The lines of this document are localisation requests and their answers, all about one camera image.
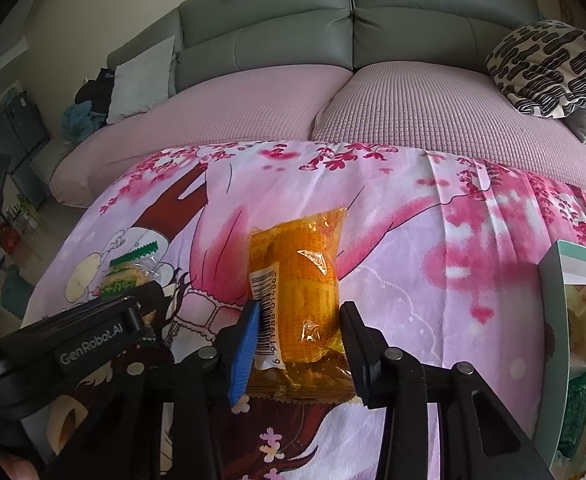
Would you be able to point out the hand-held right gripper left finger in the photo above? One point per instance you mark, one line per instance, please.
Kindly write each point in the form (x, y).
(245, 345)

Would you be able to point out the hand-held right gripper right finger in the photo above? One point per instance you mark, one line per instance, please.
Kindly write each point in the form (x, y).
(360, 355)

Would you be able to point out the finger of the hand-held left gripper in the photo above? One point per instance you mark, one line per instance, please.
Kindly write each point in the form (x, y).
(155, 310)

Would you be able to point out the green trim cracker packet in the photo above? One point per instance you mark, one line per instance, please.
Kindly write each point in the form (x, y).
(128, 275)

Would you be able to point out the orange snack packet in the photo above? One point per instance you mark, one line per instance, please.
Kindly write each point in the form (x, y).
(303, 290)

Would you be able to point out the teal shallow cardboard tray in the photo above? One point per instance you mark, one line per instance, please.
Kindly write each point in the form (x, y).
(555, 310)

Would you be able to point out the teal storage box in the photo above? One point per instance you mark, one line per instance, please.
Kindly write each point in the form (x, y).
(18, 295)

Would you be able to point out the pink printed blanket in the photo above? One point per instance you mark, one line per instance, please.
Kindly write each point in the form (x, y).
(423, 285)

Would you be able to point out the red bag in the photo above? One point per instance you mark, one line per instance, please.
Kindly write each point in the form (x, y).
(10, 237)

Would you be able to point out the teal cloth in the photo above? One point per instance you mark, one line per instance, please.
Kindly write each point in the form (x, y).
(80, 122)

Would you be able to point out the dark clothes pile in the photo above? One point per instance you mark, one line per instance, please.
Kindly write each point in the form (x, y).
(95, 92)

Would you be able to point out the light grey cushion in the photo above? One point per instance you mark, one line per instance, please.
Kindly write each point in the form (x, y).
(140, 80)

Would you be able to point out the grey cabinet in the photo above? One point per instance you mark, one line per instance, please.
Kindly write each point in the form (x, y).
(15, 125)

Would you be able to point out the grey green sofa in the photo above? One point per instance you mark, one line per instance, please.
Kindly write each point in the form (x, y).
(413, 25)

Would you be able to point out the black white patterned pillow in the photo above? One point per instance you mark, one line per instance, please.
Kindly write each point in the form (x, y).
(548, 70)

